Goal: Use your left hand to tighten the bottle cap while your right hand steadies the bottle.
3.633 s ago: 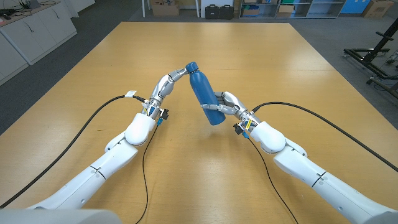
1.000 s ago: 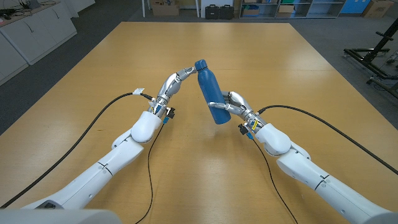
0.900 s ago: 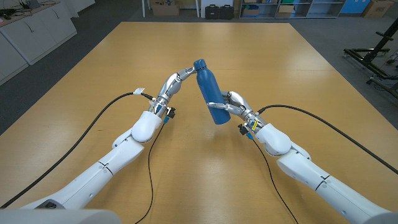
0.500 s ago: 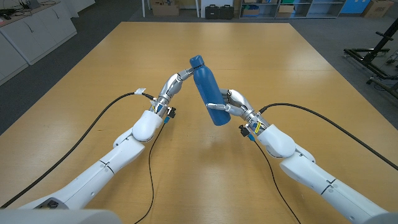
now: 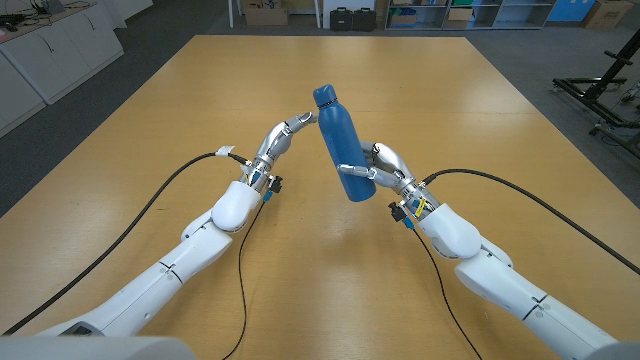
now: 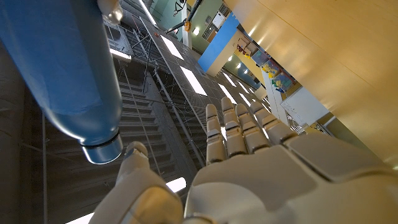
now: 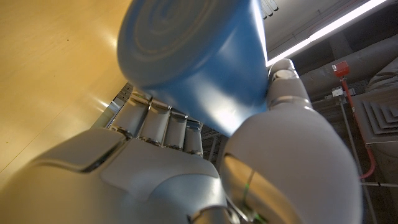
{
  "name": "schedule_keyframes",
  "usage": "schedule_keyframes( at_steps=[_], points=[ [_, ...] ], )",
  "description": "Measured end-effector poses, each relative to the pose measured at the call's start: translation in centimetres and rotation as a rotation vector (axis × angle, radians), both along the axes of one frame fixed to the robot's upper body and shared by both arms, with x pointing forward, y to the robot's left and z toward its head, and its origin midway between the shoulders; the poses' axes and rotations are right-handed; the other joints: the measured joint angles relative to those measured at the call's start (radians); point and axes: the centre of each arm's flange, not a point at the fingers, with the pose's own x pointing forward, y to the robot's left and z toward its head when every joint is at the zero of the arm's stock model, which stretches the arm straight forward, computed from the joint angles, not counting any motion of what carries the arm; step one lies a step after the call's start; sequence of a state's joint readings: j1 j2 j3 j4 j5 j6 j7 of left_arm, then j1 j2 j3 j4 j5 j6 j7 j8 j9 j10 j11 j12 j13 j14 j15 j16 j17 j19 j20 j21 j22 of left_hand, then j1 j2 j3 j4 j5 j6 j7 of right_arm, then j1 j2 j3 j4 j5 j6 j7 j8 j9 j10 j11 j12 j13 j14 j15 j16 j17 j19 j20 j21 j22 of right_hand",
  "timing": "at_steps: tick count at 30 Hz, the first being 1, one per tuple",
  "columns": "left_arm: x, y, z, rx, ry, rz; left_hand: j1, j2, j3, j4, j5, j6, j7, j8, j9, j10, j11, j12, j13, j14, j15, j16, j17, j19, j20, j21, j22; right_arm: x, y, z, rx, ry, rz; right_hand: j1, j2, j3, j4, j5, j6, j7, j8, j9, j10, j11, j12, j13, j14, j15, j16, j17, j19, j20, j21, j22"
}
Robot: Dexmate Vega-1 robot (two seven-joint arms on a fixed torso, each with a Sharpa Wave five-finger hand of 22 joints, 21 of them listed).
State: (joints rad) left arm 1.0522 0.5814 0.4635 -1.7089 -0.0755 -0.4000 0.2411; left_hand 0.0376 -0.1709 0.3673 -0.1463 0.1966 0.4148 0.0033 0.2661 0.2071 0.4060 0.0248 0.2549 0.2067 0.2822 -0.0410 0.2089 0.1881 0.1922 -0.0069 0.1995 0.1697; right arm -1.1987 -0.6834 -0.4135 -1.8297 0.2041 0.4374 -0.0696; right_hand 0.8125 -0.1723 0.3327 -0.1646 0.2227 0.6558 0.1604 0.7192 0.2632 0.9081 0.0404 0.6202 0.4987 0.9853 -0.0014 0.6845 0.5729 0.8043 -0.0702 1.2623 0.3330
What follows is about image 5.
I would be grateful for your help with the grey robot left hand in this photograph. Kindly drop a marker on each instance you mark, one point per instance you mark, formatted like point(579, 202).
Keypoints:
point(280, 140)

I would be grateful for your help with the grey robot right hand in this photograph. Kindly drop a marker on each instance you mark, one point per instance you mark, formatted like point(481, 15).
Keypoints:
point(392, 165)

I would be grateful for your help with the blue metal bottle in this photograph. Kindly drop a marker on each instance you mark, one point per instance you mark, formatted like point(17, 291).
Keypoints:
point(342, 140)

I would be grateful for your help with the blue bottle cap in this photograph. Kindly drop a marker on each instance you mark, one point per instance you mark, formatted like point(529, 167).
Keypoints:
point(326, 95)

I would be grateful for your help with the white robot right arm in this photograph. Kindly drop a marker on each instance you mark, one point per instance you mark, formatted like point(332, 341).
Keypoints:
point(500, 280)

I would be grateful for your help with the black hard case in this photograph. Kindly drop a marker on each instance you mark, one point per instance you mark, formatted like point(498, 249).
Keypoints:
point(341, 19)
point(364, 19)

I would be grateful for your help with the small cardboard box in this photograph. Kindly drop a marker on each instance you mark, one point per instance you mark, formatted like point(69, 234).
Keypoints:
point(457, 18)

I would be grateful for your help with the grey shelf unit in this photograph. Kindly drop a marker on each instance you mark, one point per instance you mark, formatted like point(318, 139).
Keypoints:
point(510, 15)

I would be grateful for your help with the black metal stand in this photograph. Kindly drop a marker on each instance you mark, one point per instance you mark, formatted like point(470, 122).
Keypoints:
point(597, 90)

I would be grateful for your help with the white low cabinet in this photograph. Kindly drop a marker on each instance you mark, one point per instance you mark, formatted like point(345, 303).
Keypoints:
point(55, 55)

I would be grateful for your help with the large cardboard box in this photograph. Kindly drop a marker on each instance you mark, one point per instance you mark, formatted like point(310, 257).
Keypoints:
point(607, 14)

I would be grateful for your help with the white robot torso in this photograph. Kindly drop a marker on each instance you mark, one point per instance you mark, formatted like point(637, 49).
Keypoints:
point(90, 349)

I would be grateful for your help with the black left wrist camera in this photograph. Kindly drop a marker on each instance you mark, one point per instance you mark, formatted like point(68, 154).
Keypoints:
point(275, 184)

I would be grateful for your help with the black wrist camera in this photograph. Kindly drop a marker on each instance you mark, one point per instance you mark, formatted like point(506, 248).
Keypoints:
point(397, 211)
point(275, 184)

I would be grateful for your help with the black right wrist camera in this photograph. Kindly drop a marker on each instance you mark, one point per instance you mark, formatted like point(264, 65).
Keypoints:
point(397, 211)

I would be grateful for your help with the blue wall panel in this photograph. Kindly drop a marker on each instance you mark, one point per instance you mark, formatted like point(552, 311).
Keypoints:
point(570, 10)

